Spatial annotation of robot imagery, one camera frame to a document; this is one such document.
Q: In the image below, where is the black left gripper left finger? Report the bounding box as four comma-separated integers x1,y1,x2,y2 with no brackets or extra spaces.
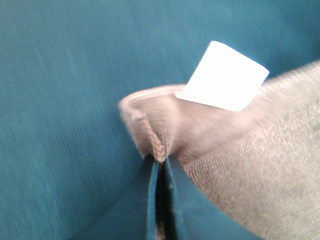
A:
71,155,159,240

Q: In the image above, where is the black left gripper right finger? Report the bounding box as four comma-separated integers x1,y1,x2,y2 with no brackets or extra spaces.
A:
163,157,255,240

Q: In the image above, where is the brown towel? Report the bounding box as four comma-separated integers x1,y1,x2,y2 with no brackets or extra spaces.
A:
118,61,320,240

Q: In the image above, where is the white towel label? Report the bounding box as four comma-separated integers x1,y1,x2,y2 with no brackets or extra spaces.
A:
175,41,270,112

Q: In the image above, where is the dark grey table cloth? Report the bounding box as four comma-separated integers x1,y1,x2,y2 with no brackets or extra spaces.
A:
0,0,320,240

